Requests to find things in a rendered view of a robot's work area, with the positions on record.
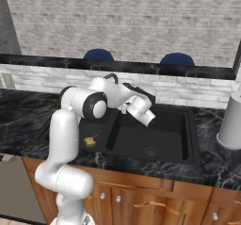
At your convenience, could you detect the black curved tap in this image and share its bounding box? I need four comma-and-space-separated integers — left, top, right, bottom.
103, 72, 121, 86

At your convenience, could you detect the white cylinder canister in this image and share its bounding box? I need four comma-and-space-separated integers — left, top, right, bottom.
216, 90, 241, 152

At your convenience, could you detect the wooden drawer front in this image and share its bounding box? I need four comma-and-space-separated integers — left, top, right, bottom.
172, 181, 215, 204

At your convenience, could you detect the long wooden handle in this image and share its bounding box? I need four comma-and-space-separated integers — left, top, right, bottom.
133, 201, 182, 217

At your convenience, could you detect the narrow wooden cupboard door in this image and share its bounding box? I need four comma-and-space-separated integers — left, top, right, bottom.
84, 185, 113, 225

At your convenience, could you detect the yellow sponge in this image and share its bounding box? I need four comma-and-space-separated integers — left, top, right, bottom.
83, 136, 98, 149

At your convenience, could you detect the black pan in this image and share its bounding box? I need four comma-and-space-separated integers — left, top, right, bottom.
30, 115, 110, 156

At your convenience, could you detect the wide wooden cupboard door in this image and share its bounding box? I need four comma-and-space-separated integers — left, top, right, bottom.
110, 186, 205, 225

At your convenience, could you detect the wooden panel below sink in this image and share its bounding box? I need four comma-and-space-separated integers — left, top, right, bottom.
95, 169, 175, 193

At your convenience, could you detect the grey dishwasher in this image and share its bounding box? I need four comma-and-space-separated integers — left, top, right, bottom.
0, 153, 49, 225

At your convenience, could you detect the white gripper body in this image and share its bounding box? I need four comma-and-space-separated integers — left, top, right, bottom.
120, 99, 133, 115

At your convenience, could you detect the grey wall socket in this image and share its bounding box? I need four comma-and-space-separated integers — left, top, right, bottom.
1, 72, 16, 90

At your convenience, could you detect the black kitchen sink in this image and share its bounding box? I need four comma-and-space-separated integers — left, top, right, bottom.
97, 103, 203, 168

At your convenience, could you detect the blue round stool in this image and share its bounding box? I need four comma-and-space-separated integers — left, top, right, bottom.
83, 48, 115, 62
159, 52, 197, 68

